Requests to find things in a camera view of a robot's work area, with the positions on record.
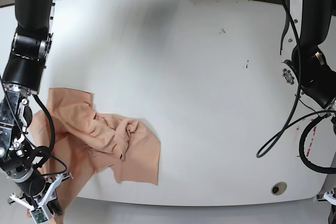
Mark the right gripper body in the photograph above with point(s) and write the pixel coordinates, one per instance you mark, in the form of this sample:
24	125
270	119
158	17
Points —
36	190

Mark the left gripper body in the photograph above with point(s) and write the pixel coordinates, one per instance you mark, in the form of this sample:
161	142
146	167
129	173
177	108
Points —
328	196

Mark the peach T-shirt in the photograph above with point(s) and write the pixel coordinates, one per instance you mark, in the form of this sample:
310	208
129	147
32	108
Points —
88	142

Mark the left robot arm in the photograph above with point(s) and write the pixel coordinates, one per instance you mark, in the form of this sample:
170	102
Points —
306	28

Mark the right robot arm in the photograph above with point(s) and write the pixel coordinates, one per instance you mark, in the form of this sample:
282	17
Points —
21	160

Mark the right table grommet hole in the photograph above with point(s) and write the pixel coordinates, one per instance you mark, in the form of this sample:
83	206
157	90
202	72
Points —
279	188

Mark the red tape marking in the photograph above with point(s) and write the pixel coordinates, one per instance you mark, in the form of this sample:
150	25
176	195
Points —
310	136

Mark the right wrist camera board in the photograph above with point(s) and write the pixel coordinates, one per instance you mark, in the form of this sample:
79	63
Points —
40	215

